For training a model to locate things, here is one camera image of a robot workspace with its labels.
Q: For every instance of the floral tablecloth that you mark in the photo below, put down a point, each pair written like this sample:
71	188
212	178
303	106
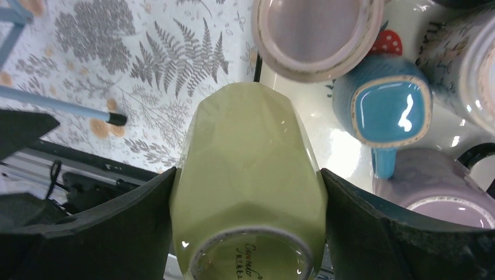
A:
152	61

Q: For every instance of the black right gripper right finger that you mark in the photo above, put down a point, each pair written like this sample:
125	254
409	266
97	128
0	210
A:
372	238

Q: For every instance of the tall pale pink mug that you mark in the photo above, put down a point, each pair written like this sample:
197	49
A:
315	41

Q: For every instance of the white floral mug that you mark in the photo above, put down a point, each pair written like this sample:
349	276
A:
459	63

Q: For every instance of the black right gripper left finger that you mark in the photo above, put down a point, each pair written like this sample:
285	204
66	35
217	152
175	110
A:
127	237

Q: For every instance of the blue dotted mug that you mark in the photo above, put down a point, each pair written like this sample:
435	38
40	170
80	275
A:
385	102

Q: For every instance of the purple mug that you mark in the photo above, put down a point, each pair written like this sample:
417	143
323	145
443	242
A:
431	183

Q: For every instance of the blue tripod stand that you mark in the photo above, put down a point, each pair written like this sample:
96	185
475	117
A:
19	16

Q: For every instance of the green octagonal mug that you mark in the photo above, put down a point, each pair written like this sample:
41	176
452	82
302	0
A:
248	200

